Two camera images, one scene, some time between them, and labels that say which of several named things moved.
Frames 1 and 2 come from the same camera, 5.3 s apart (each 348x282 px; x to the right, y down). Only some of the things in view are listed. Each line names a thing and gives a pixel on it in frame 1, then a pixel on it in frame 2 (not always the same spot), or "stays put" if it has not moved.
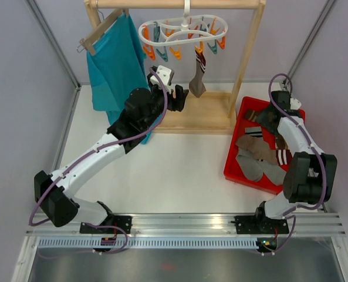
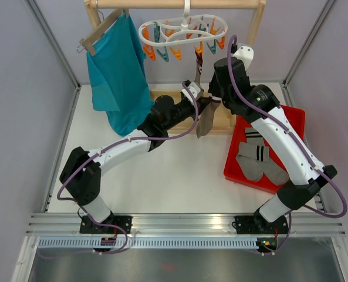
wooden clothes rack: [206, 112] stays put
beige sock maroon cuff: [256, 146] to [205, 119]
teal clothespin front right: [214, 49] stays put
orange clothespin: [199, 49] stays put
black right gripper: [263, 118] to [213, 87]
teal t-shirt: [118, 66] stays put
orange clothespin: [149, 50] stays put
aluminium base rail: [317, 224] stays put
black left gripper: [177, 104] to [202, 103]
